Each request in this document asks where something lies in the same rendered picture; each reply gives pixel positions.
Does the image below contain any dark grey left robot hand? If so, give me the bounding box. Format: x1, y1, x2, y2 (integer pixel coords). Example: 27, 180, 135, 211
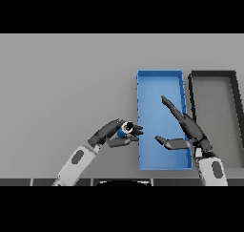
87, 117, 145, 149

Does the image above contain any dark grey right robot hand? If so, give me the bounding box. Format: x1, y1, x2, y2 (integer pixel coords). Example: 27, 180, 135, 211
154, 95, 214, 154

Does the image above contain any blue pipe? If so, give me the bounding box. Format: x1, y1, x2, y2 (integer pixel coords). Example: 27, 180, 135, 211
116, 120, 135, 138

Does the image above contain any blue bin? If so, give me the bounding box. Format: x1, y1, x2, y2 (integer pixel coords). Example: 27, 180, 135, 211
136, 69, 193, 171

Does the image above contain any dark grey bin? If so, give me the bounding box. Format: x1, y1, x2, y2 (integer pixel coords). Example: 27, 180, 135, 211
188, 70, 244, 169

